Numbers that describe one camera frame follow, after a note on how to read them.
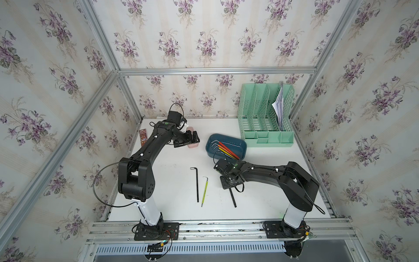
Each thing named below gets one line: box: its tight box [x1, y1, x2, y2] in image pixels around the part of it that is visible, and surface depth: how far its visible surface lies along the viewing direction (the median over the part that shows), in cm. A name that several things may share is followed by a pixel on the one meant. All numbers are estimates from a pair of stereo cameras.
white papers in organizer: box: [271, 81, 285, 131], surface depth 95 cm
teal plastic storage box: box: [205, 133, 248, 162], surface depth 104 cm
